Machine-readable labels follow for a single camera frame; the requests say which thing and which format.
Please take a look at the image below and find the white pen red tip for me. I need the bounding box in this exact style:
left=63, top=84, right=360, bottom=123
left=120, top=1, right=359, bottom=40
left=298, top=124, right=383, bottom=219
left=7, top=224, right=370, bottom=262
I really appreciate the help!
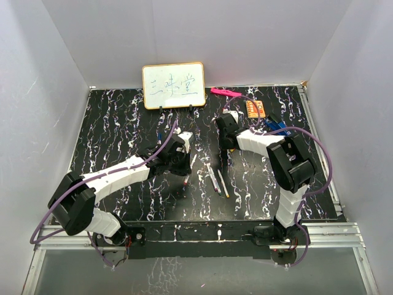
left=183, top=153, right=198, bottom=185

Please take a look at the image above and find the white pen blue tip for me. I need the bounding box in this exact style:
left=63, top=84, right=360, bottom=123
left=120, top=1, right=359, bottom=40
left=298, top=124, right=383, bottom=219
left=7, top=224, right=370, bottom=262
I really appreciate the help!
left=157, top=133, right=162, bottom=146

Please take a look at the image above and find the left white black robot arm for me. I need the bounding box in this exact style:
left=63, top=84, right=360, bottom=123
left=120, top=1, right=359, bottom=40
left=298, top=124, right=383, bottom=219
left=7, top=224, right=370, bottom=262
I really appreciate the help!
left=48, top=132, right=193, bottom=245

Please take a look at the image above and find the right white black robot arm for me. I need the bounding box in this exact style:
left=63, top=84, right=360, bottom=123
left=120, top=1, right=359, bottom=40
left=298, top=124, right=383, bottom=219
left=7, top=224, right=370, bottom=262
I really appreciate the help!
left=216, top=113, right=317, bottom=244

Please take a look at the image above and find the white pen pink tip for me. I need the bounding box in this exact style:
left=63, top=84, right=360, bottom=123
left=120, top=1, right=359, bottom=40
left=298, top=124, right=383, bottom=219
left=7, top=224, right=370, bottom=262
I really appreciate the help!
left=206, top=163, right=218, bottom=192

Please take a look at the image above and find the white pen green tip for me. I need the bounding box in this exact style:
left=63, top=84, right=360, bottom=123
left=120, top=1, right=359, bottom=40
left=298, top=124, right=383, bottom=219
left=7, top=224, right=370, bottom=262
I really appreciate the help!
left=206, top=163, right=222, bottom=195

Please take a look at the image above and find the white pen yellow tip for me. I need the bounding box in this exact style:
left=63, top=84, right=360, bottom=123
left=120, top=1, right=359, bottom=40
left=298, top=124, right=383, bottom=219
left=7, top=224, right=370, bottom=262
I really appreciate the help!
left=217, top=170, right=230, bottom=199

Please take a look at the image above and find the orange card pack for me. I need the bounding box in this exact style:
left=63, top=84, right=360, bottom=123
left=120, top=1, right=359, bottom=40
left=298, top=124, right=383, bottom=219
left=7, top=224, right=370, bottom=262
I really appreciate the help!
left=246, top=100, right=266, bottom=119

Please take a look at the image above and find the pink plastic clip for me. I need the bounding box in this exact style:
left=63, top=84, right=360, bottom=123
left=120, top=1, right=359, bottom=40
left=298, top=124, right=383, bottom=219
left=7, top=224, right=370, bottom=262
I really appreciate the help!
left=210, top=87, right=243, bottom=98

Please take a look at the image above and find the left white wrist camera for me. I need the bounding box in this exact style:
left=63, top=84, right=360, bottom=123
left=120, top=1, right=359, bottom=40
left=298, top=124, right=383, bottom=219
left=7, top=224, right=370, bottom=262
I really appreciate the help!
left=178, top=132, right=193, bottom=153

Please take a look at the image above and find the small whiteboard with orange frame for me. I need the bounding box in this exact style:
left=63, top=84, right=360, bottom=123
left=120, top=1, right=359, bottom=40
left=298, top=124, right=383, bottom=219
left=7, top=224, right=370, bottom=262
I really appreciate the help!
left=142, top=62, right=206, bottom=110

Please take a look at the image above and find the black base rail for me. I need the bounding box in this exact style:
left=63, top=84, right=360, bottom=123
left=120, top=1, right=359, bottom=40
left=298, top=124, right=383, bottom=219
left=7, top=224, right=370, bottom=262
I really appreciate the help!
left=93, top=221, right=309, bottom=259

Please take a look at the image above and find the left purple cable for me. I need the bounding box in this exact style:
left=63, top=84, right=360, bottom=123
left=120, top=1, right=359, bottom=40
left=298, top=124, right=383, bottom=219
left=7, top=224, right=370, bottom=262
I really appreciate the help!
left=29, top=120, right=178, bottom=245

